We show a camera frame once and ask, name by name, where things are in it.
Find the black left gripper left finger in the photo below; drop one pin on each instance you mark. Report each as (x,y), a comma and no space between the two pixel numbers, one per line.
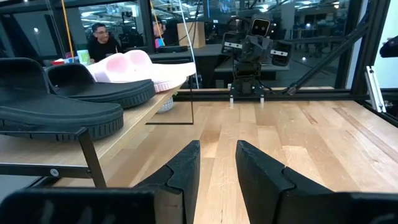
(180,174)

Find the green and white box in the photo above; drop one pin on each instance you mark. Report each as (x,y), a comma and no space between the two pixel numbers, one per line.
(84,57)

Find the red box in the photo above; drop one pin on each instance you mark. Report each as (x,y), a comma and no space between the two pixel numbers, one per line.
(57,62)

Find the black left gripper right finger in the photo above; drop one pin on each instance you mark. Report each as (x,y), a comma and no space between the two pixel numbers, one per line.
(267,193)

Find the person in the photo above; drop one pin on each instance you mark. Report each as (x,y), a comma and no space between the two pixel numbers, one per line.
(158,34)
(102,43)

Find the pink slide sandal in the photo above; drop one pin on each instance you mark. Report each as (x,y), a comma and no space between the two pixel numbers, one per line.
(118,70)
(174,68)

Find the black slide sandal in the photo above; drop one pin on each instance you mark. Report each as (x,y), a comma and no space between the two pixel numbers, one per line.
(46,105)
(102,90)

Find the silver metal bracket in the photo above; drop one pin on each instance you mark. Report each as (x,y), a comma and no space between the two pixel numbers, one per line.
(374,90)

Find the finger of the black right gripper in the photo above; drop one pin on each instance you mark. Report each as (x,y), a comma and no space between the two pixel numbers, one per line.
(231,43)
(281,54)

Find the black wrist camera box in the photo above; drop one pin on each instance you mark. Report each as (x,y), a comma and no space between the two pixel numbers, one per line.
(260,27)

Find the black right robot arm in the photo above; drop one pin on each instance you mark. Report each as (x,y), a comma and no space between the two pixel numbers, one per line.
(247,81)

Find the wooden shelf with black frame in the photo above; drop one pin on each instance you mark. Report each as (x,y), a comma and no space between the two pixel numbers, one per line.
(133,115)

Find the brown cardboard box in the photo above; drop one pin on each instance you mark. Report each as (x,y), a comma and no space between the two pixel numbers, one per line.
(191,34)

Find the green plant in patterned pot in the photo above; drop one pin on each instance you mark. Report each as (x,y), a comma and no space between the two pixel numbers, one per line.
(166,105)

